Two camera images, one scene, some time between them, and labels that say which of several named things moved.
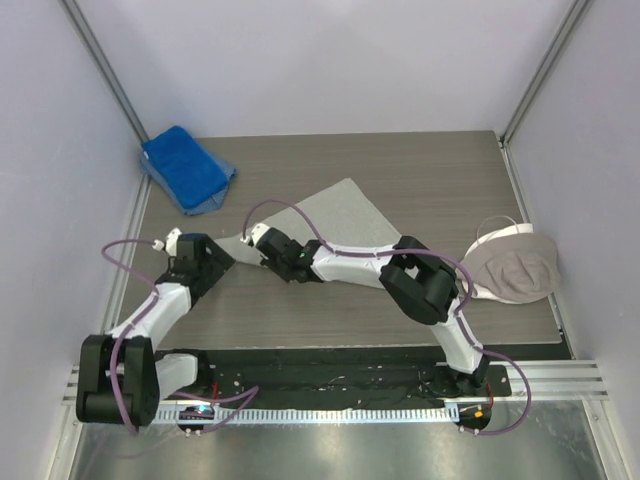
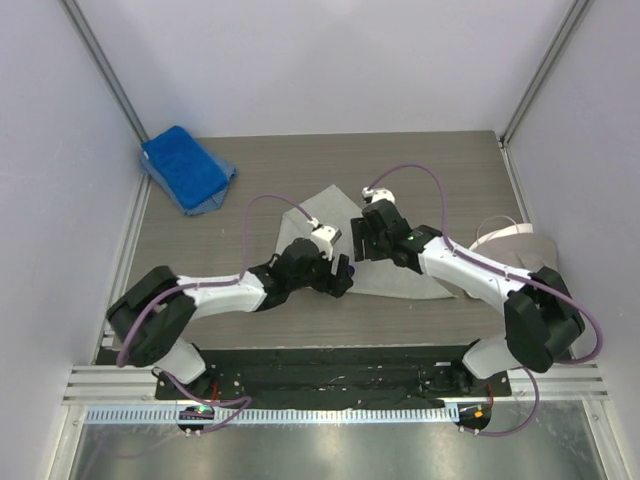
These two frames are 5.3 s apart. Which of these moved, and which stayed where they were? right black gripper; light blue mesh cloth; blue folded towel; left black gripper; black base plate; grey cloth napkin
Moved: right black gripper; grey cloth napkin; left black gripper
Stayed: blue folded towel; light blue mesh cloth; black base plate
